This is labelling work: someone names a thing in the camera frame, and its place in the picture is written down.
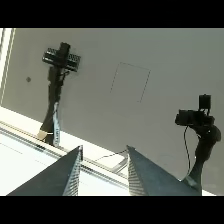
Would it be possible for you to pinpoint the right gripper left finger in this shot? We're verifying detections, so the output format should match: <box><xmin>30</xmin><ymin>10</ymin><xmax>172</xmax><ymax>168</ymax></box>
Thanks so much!
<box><xmin>7</xmin><ymin>145</ymin><xmax>84</xmax><ymax>197</ymax></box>

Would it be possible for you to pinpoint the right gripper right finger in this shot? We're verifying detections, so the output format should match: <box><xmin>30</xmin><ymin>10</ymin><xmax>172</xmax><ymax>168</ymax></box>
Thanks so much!
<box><xmin>126</xmin><ymin>145</ymin><xmax>202</xmax><ymax>197</ymax></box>

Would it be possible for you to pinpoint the silver frame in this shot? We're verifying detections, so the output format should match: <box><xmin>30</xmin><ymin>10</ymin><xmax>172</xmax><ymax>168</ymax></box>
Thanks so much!
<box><xmin>0</xmin><ymin>106</ymin><xmax>216</xmax><ymax>197</ymax></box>

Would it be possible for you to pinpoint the black cable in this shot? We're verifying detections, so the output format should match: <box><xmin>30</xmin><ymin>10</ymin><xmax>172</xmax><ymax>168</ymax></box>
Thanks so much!
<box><xmin>95</xmin><ymin>150</ymin><xmax>128</xmax><ymax>162</ymax></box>

